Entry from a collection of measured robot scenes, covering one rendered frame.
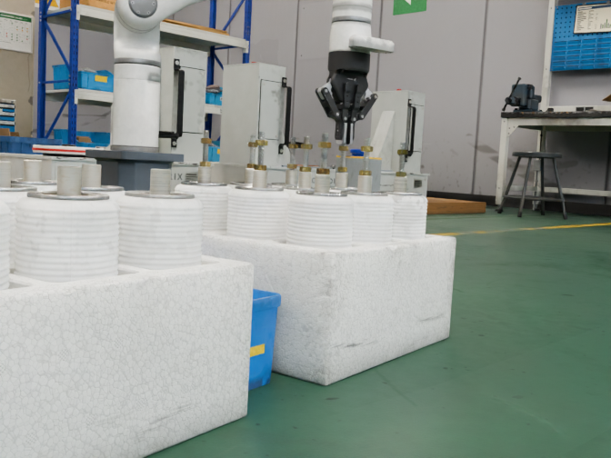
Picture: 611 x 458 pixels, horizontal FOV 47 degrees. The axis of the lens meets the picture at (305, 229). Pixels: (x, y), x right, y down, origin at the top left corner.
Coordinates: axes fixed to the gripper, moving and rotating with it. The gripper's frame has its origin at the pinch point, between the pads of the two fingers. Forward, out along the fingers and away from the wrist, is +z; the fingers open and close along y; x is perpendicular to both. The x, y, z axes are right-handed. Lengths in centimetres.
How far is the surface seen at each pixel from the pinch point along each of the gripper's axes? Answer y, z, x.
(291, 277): 25.2, 21.1, 22.9
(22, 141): -42, 5, -432
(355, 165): -11.0, 5.9, -10.0
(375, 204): 8.4, 11.3, 19.9
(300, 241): 22.7, 16.4, 20.9
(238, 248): 28.5, 18.3, 13.6
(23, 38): -86, -93, -627
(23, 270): 63, 16, 35
